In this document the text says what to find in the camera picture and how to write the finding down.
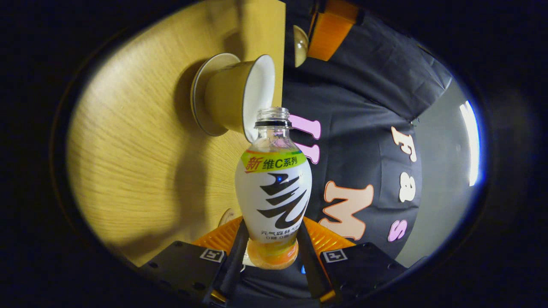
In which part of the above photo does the white orange water bottle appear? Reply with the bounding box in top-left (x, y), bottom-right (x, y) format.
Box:
top-left (235, 107), bottom-right (313, 270)

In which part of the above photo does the white beige teacup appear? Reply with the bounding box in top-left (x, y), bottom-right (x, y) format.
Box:
top-left (205, 54), bottom-right (276, 143)

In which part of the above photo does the black backdrop cloth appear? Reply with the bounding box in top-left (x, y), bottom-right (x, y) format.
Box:
top-left (240, 0), bottom-right (453, 300)

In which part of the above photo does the ceiling light panel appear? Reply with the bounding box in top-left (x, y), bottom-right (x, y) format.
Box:
top-left (459, 101), bottom-right (481, 187)

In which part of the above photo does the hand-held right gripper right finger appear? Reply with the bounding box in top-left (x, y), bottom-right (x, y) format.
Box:
top-left (297, 216), bottom-right (407, 304)

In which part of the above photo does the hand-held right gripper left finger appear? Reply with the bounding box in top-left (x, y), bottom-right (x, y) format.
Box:
top-left (137, 216), bottom-right (250, 305)

